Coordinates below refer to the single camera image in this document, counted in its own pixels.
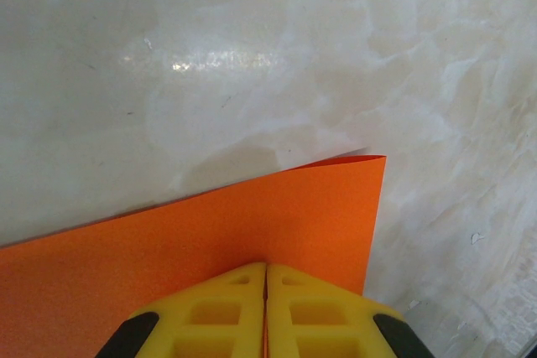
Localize orange paper sheet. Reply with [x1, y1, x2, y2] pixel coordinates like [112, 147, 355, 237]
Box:
[0, 154, 388, 358]

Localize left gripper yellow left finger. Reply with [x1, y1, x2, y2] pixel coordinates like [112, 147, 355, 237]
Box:
[94, 261, 269, 358]

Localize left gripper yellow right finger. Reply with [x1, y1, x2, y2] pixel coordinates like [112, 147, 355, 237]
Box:
[266, 263, 433, 358]

